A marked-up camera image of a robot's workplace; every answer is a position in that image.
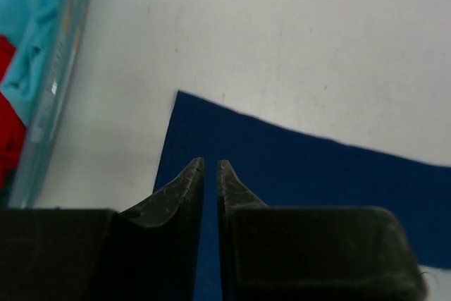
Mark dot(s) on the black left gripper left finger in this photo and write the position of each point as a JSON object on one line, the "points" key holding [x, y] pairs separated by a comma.
{"points": [[151, 250]]}

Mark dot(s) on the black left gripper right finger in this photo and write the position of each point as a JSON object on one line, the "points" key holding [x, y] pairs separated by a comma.
{"points": [[232, 194]]}

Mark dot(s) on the dark blue t shirt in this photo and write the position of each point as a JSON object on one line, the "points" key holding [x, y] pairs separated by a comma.
{"points": [[284, 167]]}

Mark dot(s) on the red t shirt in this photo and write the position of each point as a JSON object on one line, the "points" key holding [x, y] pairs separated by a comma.
{"points": [[12, 128]]}

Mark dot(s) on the teal plastic tray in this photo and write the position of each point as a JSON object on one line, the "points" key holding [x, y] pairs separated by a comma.
{"points": [[58, 59]]}

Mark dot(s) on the light blue t shirt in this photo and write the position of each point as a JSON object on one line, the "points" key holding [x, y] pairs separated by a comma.
{"points": [[27, 25]]}

